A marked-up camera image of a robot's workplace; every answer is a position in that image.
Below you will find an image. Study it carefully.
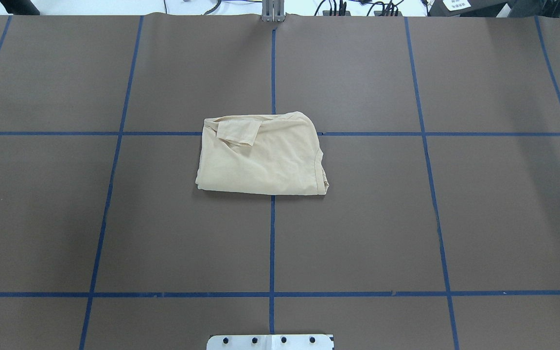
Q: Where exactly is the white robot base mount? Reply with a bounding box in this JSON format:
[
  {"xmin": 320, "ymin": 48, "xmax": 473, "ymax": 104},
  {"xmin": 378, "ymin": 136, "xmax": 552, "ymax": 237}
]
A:
[{"xmin": 206, "ymin": 334, "xmax": 335, "ymax": 350}]

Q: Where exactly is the cream long-sleeve printed shirt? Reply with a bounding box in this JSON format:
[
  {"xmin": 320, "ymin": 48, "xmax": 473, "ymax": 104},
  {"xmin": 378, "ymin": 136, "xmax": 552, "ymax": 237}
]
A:
[{"xmin": 195, "ymin": 111, "xmax": 329, "ymax": 196}]

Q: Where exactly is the aluminium frame post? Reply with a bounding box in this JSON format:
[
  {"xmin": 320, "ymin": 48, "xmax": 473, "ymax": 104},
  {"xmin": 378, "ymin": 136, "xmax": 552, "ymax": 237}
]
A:
[{"xmin": 262, "ymin": 0, "xmax": 286, "ymax": 22}]

